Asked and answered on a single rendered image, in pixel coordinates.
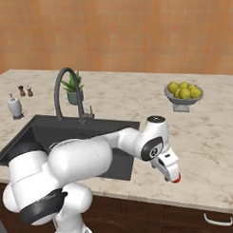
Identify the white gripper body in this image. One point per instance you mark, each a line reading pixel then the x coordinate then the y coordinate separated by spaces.
pixel 169 169

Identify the brown pepper shaker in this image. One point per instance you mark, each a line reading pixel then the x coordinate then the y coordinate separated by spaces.
pixel 21 91

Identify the dark wood cabinet front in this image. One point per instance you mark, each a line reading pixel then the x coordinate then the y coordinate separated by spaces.
pixel 125 216

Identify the dark grey arched faucet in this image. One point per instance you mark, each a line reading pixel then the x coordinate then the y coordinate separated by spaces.
pixel 79 100

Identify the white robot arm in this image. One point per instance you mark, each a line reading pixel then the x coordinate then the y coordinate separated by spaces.
pixel 78 161

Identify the dark grey sink basin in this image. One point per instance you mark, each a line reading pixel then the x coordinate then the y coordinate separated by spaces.
pixel 42 130

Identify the green plant in teal pot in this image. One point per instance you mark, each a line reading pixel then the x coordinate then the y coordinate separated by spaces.
pixel 72 96

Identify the brown salt shaker white top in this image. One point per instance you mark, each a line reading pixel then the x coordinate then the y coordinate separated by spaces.
pixel 29 91

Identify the dark wood drawer front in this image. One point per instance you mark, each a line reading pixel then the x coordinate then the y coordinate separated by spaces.
pixel 195 222

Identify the yellow lemon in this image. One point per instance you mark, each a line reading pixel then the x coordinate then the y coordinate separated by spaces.
pixel 172 87
pixel 183 85
pixel 192 86
pixel 184 93
pixel 196 92
pixel 176 93

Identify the red apple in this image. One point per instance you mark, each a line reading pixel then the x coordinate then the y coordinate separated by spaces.
pixel 177 179

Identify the grey fruit bowl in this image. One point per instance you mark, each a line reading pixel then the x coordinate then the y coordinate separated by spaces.
pixel 181 103

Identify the white soap dispenser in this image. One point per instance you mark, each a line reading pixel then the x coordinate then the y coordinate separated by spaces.
pixel 14 107

